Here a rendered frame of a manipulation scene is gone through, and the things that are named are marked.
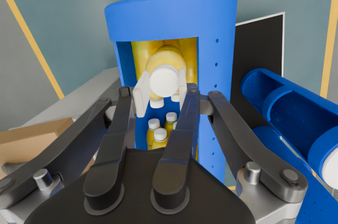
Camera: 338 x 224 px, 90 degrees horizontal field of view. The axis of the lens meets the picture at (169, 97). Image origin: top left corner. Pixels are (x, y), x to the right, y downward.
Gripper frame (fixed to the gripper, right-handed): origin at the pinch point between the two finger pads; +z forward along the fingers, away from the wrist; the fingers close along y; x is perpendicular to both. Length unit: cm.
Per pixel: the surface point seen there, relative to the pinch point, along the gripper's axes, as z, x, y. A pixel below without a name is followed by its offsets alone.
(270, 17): 119, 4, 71
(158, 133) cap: 23.2, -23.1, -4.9
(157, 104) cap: 22.4, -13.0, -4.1
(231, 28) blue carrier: 16.7, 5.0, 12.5
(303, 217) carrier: 42, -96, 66
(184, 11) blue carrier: 11.0, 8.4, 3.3
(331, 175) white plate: 30, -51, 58
